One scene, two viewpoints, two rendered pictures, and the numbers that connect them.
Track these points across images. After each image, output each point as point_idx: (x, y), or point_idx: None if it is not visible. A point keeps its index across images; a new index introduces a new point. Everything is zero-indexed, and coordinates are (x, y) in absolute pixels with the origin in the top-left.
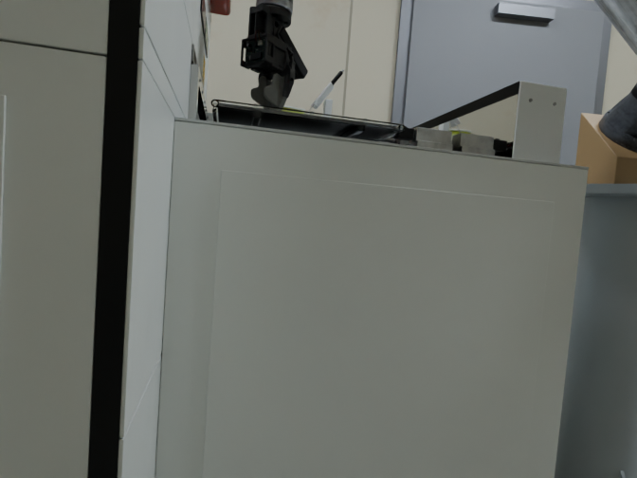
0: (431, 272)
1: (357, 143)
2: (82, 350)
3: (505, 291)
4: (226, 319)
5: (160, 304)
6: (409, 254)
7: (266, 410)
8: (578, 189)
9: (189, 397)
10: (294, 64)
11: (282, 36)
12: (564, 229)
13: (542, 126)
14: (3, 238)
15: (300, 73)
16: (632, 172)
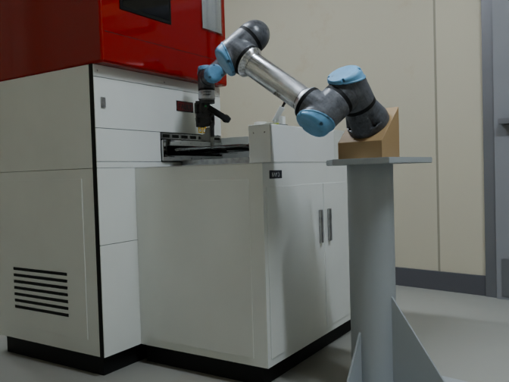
0: (205, 211)
1: (179, 167)
2: (93, 227)
3: (232, 218)
4: (150, 229)
5: (131, 223)
6: (197, 205)
7: (162, 260)
8: (258, 172)
9: (144, 254)
10: (213, 121)
11: (209, 109)
12: (254, 190)
13: (260, 143)
14: (82, 205)
15: (226, 120)
16: (347, 150)
